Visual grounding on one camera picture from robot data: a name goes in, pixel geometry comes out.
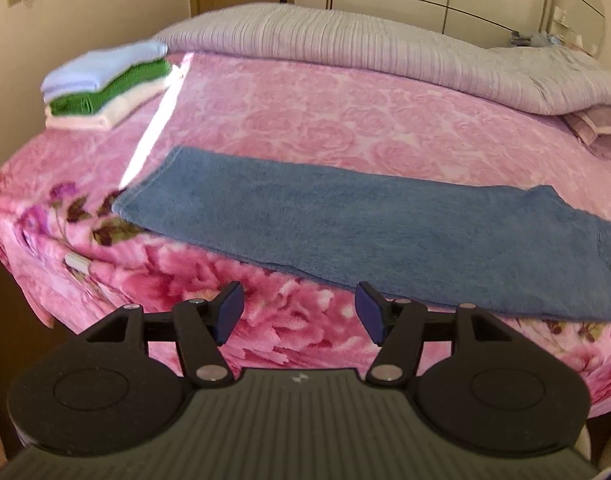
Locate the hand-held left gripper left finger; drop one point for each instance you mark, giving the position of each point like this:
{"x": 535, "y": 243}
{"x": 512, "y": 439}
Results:
{"x": 230, "y": 312}

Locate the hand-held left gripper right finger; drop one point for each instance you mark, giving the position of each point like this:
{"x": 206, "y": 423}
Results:
{"x": 370, "y": 312}

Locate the pink floral blanket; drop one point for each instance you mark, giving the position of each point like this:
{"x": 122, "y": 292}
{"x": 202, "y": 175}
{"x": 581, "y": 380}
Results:
{"x": 310, "y": 110}

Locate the green folded towel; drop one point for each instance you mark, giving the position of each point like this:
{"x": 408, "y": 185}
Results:
{"x": 130, "y": 82}

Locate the lilac ribbed quilt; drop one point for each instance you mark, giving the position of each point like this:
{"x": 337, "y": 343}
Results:
{"x": 385, "y": 45}

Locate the light blue folded towel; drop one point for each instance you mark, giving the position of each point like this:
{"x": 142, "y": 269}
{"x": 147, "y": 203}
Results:
{"x": 100, "y": 67}

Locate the folded pink cloth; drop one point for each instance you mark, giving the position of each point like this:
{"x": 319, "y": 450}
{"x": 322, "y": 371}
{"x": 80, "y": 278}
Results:
{"x": 605, "y": 130}

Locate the grey plush toy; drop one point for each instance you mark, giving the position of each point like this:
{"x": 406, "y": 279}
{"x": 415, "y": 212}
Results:
{"x": 518, "y": 37}

